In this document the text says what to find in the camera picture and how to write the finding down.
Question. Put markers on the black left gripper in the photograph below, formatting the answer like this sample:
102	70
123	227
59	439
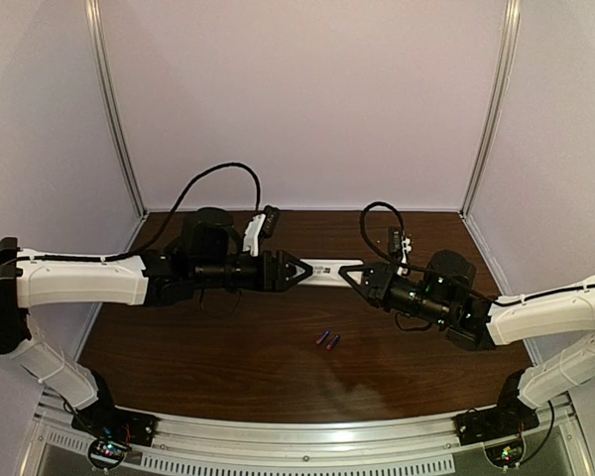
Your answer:
277	282

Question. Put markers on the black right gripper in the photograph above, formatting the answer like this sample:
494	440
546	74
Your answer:
380	276

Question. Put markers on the white remote control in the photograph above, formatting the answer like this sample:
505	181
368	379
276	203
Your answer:
325	272

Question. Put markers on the blue red battery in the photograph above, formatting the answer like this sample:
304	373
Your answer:
322	337
333	342

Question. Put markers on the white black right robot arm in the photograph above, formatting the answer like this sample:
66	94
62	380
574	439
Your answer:
444	298

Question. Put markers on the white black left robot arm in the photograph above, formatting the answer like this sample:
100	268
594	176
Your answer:
208	254

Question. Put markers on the right circuit board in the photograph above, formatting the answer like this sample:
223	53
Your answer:
505	454

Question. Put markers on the circuit board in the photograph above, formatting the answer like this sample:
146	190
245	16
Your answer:
105	454
505	454

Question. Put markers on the left circuit board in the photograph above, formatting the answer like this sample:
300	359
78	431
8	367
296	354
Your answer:
105	454

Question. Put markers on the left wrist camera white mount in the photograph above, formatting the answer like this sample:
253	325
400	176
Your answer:
261	227

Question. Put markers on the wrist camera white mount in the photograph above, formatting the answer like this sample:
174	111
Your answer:
261	227
399	246

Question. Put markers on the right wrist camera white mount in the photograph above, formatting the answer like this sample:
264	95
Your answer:
399	246

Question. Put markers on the front aluminium rail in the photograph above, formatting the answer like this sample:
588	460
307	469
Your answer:
426	445

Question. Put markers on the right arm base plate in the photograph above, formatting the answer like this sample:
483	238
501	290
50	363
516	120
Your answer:
475	426

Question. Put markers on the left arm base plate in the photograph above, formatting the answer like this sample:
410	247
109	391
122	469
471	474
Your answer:
129	427

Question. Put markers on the right aluminium frame post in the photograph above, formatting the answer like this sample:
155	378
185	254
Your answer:
505	60

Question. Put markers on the aluminium frame post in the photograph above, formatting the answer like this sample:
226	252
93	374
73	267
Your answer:
110	104
505	60

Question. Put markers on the left aluminium frame post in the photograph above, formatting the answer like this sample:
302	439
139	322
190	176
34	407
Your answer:
110	104

